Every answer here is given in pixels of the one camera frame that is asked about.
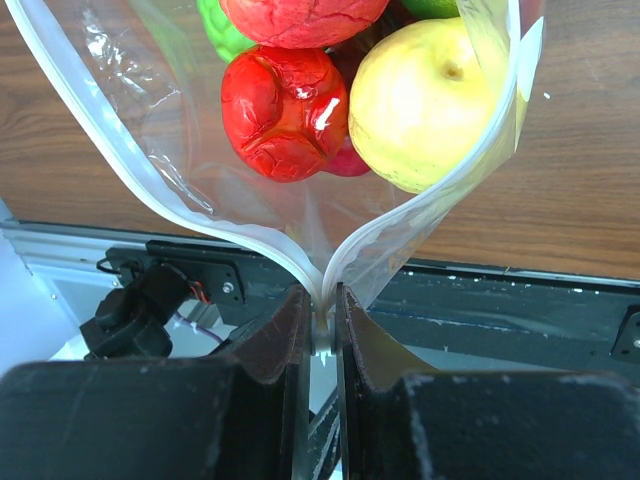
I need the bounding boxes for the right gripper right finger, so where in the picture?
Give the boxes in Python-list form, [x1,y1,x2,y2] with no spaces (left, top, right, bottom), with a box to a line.
[335,285,639,479]

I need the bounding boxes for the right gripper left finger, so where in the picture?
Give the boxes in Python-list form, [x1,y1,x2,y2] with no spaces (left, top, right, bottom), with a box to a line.
[1,285,311,479]

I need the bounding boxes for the red toy pepper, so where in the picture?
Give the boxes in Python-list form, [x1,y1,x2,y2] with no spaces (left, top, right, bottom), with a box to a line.
[220,45,348,183]

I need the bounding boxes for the yellow toy lemon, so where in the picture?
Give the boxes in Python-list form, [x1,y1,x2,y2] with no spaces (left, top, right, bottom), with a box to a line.
[349,17,508,195]

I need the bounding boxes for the clear polka dot zip bag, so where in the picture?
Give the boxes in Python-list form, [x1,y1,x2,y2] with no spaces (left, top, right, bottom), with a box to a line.
[7,1,545,339]

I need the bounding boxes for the green custard apple toy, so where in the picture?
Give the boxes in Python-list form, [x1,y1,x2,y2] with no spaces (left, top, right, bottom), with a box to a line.
[196,0,255,63]

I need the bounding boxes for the red orange toy apple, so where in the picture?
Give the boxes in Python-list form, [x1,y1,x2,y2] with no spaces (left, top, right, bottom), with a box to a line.
[220,0,389,49]

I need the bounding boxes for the yellow green toy mango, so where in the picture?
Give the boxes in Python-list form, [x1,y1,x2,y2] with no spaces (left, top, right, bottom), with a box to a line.
[402,0,459,20]

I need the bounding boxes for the dark red toy apple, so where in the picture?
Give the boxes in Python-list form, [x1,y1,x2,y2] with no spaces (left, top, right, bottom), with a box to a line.
[324,43,370,177]

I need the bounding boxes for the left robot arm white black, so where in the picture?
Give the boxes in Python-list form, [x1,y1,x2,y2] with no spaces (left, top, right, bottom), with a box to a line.
[80,264,192,360]

